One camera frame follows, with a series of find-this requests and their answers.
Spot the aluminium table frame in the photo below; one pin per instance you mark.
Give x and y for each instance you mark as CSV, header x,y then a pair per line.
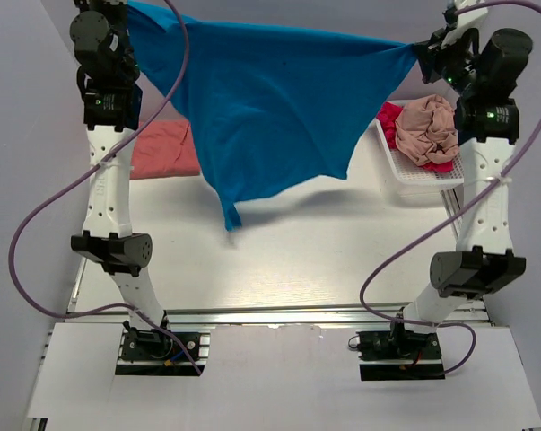
x,y
294,270

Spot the folded salmon pink t-shirt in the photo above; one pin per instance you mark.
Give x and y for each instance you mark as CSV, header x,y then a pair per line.
x,y
165,149

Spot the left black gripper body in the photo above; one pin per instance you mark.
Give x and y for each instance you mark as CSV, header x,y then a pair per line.
x,y
129,68

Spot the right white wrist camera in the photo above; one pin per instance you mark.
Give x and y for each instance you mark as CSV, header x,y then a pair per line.
x,y
457,22

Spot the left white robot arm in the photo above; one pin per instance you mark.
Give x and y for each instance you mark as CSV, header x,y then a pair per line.
x,y
107,238

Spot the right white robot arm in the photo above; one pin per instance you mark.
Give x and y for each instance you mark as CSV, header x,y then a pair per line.
x,y
487,121

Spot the beige crumpled t-shirt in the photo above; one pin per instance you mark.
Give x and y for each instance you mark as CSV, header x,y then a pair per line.
x,y
425,131

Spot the blue t-shirt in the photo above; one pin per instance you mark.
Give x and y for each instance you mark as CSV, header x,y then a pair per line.
x,y
269,107

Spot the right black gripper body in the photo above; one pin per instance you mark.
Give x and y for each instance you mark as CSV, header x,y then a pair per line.
x,y
425,55

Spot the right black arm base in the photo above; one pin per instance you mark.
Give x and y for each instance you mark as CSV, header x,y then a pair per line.
x,y
387,357

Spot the white plastic basket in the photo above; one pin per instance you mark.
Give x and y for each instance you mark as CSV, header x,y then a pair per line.
x,y
409,176

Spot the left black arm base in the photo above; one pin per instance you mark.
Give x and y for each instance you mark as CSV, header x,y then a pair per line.
x,y
141,355

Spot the magenta red t-shirt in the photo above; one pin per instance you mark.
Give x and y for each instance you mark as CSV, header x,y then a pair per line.
x,y
387,117

